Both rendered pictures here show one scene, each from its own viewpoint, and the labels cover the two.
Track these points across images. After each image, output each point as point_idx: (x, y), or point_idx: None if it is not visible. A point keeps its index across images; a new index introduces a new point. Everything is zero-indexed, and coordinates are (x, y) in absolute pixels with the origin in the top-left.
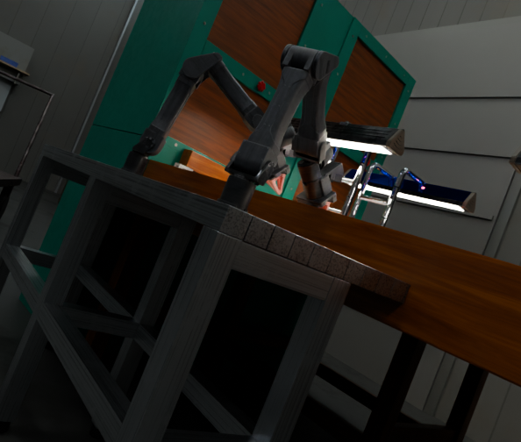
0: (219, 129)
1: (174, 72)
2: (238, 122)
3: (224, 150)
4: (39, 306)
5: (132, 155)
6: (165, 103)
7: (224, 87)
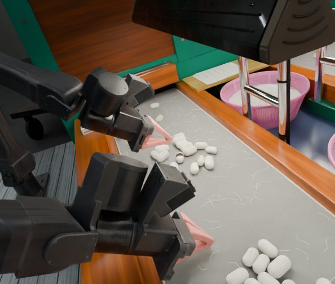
0: (114, 36)
1: (17, 31)
2: (127, 10)
3: (136, 50)
4: None
5: (13, 187)
6: None
7: None
